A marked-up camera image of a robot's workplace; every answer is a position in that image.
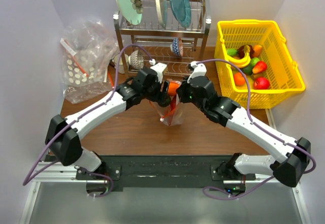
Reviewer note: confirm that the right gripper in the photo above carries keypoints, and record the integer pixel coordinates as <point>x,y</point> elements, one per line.
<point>181,91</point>

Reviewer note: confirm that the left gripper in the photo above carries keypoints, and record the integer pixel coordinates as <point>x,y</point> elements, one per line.
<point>160,95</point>

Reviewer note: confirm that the red toy lobster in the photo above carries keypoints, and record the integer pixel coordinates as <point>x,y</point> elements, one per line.
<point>176,113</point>

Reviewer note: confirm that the dark green toy avocado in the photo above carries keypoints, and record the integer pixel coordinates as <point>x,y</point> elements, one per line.
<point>166,102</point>

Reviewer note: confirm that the toy orange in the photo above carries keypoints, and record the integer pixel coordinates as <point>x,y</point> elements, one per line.
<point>239,79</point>
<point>172,88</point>

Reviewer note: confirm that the clear zip bag orange zipper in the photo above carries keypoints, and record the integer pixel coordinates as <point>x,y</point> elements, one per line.
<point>165,112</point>

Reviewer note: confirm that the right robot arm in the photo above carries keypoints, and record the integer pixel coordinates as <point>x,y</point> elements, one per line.
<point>287,157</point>

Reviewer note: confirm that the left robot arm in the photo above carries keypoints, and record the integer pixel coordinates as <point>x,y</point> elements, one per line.
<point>96,122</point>

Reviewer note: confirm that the pile of clear zip bags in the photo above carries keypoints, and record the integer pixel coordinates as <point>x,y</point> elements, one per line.
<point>88,47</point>

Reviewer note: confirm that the grey patterned bowl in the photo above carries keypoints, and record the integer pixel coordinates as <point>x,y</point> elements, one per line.
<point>136,59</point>

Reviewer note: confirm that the cream enamel mug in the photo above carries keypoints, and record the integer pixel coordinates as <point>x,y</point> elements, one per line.
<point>118,64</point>

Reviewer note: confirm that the blue patterned bowl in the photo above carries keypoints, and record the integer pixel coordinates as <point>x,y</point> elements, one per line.
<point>177,47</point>

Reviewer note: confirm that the metal dish rack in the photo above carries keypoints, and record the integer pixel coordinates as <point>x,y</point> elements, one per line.
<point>157,40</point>

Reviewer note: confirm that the green toy lime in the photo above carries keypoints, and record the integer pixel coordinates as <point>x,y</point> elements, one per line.
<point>232,52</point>

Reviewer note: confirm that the toy banana bunch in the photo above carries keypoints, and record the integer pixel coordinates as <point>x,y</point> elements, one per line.
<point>241,63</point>

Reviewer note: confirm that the red toy apple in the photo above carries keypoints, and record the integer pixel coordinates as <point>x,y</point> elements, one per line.
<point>261,83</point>

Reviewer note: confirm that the red yellow toy mango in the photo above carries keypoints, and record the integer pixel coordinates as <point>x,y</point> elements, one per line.
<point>260,67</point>

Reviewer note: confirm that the orange toy fruit back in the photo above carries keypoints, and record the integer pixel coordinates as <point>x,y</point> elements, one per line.
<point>257,50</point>

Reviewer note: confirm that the teal blue plate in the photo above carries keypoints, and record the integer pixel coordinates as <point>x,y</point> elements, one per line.
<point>182,12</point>

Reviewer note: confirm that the mint green floral plate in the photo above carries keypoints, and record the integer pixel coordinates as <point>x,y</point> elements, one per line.
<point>132,10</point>

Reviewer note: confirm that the yellow plastic basket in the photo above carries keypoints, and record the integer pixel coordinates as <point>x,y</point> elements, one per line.
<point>282,71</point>

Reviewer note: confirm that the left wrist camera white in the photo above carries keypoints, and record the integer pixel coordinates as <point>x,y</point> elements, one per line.
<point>159,67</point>

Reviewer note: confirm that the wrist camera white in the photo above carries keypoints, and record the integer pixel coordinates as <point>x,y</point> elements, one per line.
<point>197,69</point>
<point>159,67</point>

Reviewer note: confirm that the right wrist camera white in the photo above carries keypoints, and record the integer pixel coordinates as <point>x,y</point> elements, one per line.
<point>197,69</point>

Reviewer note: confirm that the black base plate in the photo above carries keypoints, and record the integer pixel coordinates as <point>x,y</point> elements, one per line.
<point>166,171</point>

